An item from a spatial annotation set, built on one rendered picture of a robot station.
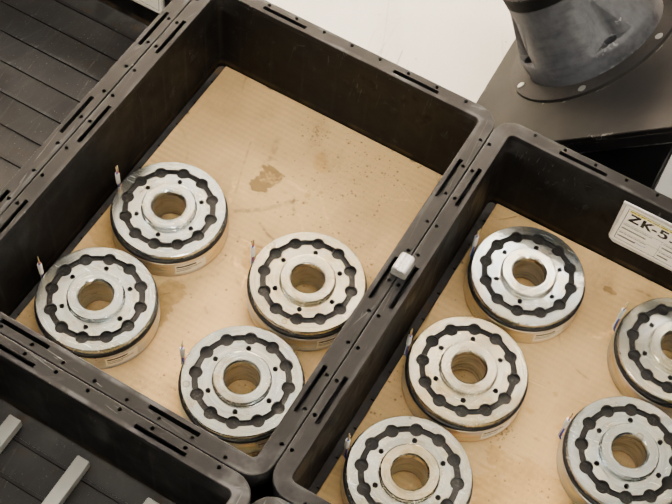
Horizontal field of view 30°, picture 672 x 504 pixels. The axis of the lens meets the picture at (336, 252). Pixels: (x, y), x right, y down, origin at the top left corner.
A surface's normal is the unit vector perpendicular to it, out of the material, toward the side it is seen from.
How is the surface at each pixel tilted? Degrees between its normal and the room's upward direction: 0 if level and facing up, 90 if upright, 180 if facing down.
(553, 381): 0
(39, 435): 0
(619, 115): 43
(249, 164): 0
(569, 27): 61
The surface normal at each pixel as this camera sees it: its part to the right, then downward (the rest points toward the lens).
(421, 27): 0.07, -0.52
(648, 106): -0.55, -0.67
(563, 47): -0.44, 0.47
